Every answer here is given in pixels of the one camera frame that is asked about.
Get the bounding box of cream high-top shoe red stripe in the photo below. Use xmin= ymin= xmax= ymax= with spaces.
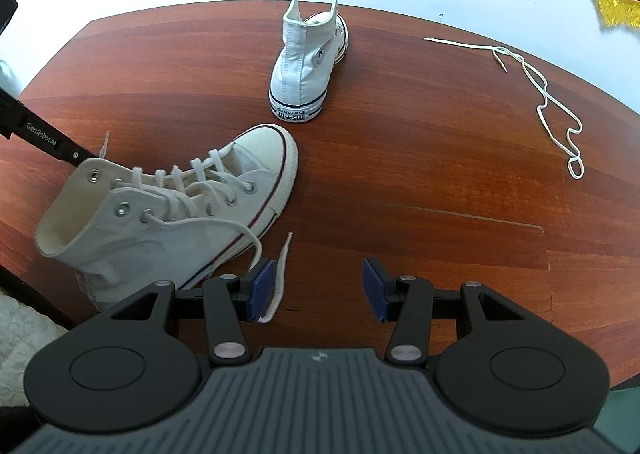
xmin=35 ymin=124 xmax=299 ymax=315

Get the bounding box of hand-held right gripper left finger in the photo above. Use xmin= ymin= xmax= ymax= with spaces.
xmin=110 ymin=259 xmax=277 ymax=368

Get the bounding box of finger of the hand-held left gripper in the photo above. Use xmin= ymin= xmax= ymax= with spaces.
xmin=60 ymin=135 xmax=99 ymax=169

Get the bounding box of person's white fleece clothing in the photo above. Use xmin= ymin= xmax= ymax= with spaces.
xmin=0 ymin=294 xmax=69 ymax=407

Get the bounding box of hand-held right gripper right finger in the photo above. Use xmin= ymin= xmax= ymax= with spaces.
xmin=362 ymin=258 xmax=528 ymax=366

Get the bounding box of white high-top shoe black stripe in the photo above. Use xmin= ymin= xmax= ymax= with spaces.
xmin=268 ymin=0 xmax=349 ymax=125

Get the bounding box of white shoelace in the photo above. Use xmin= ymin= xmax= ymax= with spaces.
xmin=97 ymin=130 xmax=294 ymax=324
xmin=424 ymin=37 xmax=585 ymax=180

